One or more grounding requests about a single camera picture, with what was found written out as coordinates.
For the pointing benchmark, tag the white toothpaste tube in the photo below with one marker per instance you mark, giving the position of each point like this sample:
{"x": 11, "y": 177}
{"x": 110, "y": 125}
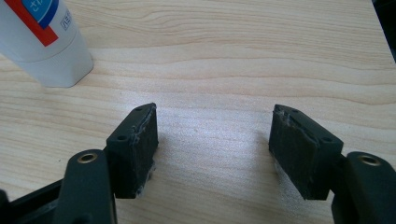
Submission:
{"x": 46, "y": 62}

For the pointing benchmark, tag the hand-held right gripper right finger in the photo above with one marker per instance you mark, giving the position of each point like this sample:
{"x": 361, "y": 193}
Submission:
{"x": 303, "y": 155}

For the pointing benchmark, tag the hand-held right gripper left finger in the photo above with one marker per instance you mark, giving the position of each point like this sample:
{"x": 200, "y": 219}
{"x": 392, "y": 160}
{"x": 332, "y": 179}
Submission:
{"x": 132, "y": 161}

